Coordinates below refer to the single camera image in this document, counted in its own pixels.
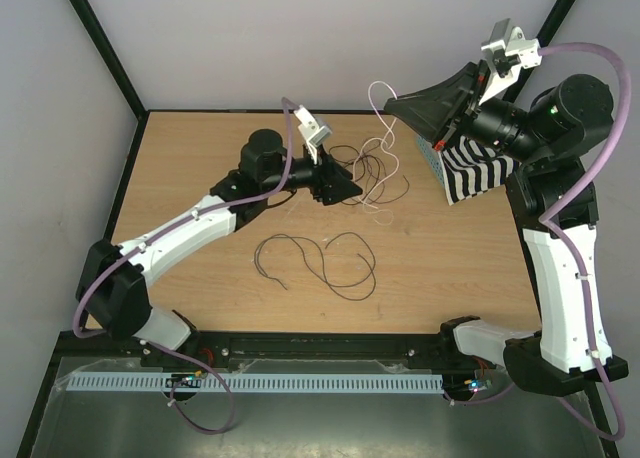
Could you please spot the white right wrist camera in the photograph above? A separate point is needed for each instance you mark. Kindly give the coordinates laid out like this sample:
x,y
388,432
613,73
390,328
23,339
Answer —
x,y
507,52

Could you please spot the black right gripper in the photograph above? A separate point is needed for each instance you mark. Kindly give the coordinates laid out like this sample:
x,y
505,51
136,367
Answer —
x,y
435,111

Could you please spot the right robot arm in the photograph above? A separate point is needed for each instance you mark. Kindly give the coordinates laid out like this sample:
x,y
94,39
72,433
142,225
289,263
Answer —
x,y
554,211

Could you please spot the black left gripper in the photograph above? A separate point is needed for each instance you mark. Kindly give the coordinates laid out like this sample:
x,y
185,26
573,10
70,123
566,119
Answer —
x,y
332,183

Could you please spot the light blue slotted cable duct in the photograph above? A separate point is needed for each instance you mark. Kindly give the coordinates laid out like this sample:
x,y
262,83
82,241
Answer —
x,y
257,383

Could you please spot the black white striped cloth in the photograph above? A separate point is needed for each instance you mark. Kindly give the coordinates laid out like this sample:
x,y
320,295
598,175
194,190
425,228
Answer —
x,y
470,169

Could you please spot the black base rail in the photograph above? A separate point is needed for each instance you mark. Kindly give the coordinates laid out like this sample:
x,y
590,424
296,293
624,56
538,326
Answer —
x,y
227,350

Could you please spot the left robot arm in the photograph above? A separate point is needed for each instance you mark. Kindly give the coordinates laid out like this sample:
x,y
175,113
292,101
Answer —
x,y
114,283

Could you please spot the light blue perforated basket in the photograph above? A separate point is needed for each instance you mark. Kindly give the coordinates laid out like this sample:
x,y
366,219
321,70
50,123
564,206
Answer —
x,y
433,159

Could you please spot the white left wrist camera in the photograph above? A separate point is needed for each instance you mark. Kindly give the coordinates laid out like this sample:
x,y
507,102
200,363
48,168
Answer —
x,y
313,131

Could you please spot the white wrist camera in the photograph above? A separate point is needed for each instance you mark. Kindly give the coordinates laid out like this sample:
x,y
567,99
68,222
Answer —
x,y
507,52
313,131

